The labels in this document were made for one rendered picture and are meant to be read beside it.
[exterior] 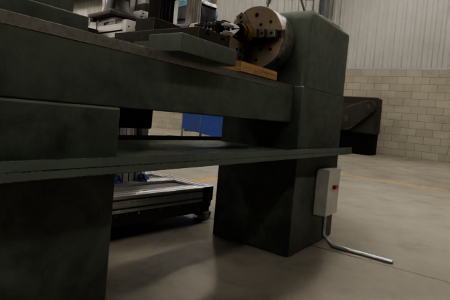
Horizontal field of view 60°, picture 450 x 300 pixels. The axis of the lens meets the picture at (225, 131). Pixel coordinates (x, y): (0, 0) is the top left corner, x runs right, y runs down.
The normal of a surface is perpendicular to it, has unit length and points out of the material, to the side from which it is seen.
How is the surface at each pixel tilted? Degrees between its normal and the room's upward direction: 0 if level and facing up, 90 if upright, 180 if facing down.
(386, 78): 90
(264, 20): 90
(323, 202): 90
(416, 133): 90
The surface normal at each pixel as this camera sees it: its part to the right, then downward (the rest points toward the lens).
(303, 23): -0.58, -0.02
